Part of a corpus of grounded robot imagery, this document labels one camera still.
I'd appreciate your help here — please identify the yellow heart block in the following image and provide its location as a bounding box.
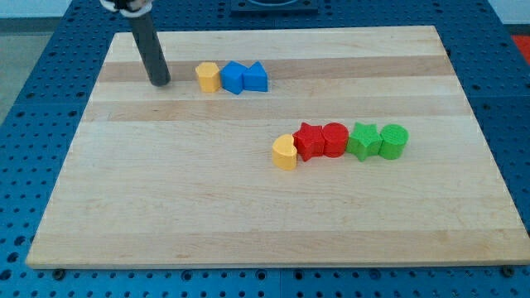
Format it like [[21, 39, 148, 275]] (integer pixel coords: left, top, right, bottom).
[[272, 134, 297, 171]]

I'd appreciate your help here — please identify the yellow hexagon block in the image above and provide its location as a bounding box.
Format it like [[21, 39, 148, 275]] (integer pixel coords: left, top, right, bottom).
[[195, 62, 221, 93]]

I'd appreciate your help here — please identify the red star block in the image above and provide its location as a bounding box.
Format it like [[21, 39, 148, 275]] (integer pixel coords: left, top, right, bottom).
[[292, 123, 325, 161]]

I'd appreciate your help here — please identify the blue triangle block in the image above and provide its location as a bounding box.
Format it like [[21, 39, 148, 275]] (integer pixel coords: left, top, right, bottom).
[[243, 61, 268, 92]]

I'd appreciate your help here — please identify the red cylinder block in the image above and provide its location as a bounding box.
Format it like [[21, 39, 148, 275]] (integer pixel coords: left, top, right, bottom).
[[322, 123, 349, 158]]

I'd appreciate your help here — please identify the blue cube block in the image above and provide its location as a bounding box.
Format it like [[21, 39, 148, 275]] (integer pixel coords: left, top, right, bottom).
[[220, 61, 248, 94]]

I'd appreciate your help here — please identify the light wooden board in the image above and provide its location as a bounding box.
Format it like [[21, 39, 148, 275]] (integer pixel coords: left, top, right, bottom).
[[26, 26, 529, 269]]

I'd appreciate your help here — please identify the green star block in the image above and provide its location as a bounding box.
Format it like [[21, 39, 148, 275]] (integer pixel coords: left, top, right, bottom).
[[346, 123, 383, 161]]

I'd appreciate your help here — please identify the green cylinder block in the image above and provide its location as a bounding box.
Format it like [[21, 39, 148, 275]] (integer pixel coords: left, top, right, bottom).
[[378, 124, 409, 160]]

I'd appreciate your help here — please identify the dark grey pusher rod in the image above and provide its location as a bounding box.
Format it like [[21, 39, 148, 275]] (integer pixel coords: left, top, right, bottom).
[[128, 12, 171, 87]]

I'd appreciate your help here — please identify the white rod mount collar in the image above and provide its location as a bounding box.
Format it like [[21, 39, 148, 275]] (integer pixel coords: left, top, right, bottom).
[[99, 0, 152, 18]]

